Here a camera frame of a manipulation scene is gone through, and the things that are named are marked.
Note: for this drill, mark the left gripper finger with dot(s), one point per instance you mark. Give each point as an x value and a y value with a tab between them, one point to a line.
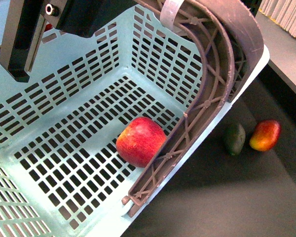
19	31

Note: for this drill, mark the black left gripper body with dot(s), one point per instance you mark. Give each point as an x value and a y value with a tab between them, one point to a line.
82	17

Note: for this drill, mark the red apple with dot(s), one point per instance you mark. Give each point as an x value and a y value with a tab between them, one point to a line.
140	141

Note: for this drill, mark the light blue plastic basket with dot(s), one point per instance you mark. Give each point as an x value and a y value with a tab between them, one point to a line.
60	172

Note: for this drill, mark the brown basket handle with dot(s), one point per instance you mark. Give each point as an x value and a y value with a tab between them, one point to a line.
232	53

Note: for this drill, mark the white zip tie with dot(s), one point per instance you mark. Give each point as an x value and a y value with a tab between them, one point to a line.
168	14

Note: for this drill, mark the green avocado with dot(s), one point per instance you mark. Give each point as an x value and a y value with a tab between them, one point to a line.
234	138

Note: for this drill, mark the white vertical blinds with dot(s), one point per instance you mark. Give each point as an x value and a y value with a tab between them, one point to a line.
281	12

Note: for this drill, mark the red yellow mango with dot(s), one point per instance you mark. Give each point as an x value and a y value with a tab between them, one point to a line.
266	135

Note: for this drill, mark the black front shelf tray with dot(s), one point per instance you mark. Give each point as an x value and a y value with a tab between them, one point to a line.
215	194

